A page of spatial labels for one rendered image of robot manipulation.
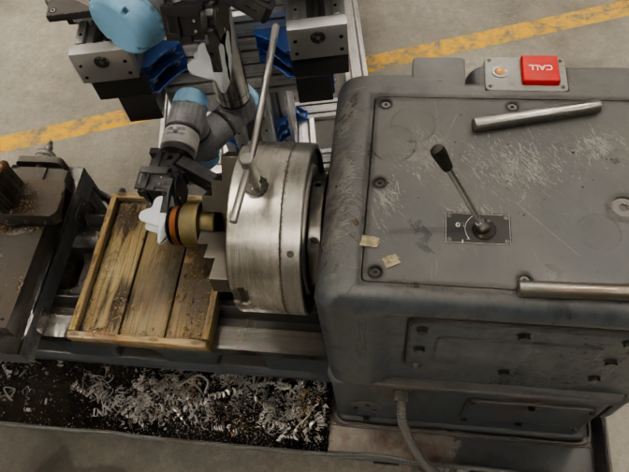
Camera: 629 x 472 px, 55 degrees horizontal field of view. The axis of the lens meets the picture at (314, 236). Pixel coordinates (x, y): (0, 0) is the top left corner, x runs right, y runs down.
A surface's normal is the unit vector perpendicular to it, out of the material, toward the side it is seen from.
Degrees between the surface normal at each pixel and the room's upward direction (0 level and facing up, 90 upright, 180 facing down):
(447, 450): 0
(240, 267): 56
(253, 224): 29
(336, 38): 90
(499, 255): 0
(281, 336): 0
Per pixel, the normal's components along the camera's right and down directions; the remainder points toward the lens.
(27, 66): -0.09, -0.50
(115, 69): 0.06, 0.86
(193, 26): -0.13, 0.65
